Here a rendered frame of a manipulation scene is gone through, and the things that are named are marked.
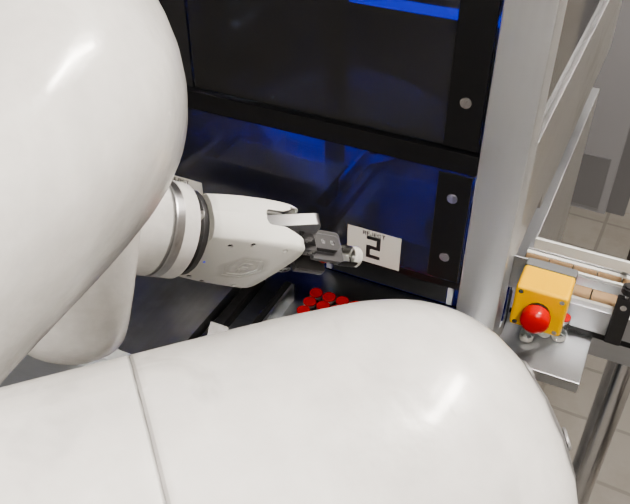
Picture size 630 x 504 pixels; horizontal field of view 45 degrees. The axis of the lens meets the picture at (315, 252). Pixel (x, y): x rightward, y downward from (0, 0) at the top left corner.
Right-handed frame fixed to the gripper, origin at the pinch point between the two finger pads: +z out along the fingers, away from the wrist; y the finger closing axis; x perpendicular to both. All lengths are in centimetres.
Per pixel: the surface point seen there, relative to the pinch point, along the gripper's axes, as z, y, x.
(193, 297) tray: 17, -48, 15
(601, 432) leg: 79, -19, -17
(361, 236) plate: 28.6, -19.1, 14.5
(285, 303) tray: 26.8, -36.5, 10.2
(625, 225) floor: 227, -63, 67
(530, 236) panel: 70, -16, 19
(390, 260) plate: 32.4, -17.9, 10.5
